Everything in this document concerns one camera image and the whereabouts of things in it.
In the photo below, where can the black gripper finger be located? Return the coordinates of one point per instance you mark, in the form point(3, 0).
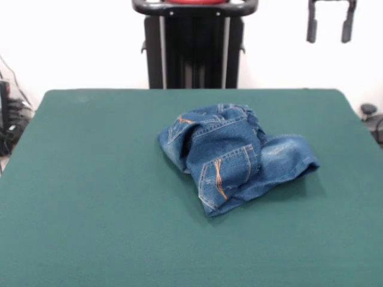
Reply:
point(347, 30)
point(312, 30)

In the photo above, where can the blue denim jeans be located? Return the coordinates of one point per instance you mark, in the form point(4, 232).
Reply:
point(227, 149)

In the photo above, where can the red robot arm base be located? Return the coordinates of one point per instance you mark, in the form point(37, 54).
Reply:
point(194, 1)

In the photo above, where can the black round knob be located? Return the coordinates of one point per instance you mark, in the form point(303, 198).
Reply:
point(368, 108)

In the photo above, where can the dark green table cloth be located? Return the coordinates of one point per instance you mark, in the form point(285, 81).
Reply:
point(89, 209)

